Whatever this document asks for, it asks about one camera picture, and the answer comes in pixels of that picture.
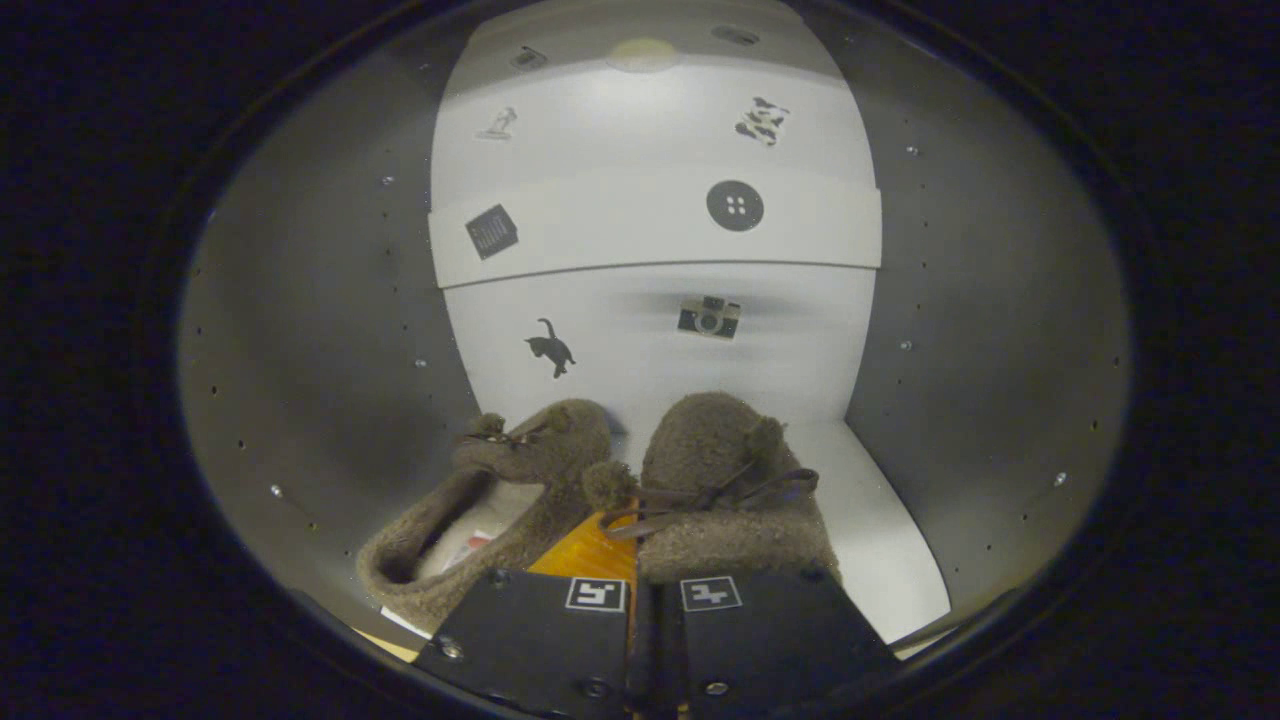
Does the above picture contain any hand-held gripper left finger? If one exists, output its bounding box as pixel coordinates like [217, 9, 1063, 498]
[413, 510, 641, 720]

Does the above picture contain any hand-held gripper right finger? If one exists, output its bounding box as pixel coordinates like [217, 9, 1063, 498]
[640, 568, 903, 720]

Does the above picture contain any brown fuzzy shoe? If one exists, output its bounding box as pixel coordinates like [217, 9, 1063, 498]
[357, 400, 614, 634]
[582, 392, 842, 587]

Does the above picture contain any grey shoe cabinet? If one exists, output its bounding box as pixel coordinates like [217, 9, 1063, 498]
[178, 0, 1133, 663]

